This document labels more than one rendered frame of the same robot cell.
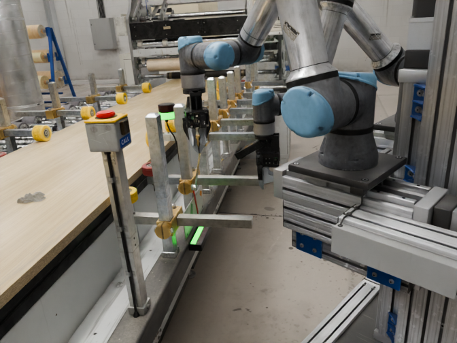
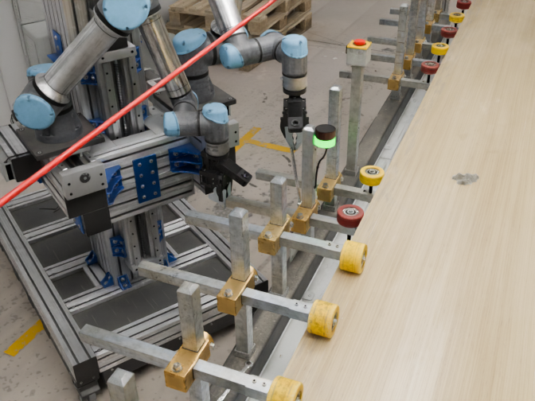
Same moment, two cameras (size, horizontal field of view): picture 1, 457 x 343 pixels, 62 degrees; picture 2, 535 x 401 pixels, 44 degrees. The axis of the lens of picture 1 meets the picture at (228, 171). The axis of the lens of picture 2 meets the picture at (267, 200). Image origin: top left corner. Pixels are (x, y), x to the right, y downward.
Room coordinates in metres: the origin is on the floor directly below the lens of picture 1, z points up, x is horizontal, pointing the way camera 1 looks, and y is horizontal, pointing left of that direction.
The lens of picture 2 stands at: (3.03, 0.37, 2.02)
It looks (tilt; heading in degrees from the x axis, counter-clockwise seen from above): 33 degrees down; 191
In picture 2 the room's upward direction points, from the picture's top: 1 degrees counter-clockwise
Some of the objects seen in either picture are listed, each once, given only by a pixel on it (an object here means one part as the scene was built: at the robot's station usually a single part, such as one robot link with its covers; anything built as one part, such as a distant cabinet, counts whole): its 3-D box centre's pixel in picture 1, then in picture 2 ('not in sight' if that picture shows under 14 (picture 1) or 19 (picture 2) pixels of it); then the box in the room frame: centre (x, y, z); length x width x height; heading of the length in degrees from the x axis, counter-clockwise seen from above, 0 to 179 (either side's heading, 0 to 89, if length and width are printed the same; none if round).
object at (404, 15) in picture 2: not in sight; (400, 56); (0.10, 0.41, 0.91); 0.04 x 0.04 x 0.48; 78
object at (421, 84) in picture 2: not in sight; (384, 79); (0.13, 0.35, 0.80); 0.44 x 0.03 x 0.04; 78
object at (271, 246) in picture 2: (202, 137); (275, 232); (1.60, 0.10, 0.95); 0.14 x 0.06 x 0.05; 168
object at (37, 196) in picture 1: (31, 195); (466, 177); (1.15, 0.64, 0.91); 0.09 x 0.07 x 0.02; 107
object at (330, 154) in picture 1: (348, 142); (193, 83); (0.95, -0.31, 1.09); 0.15 x 0.15 x 0.10
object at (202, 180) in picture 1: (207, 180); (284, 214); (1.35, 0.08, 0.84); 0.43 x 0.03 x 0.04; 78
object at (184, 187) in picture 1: (188, 181); (306, 215); (1.35, 0.15, 0.85); 0.14 x 0.06 x 0.05; 168
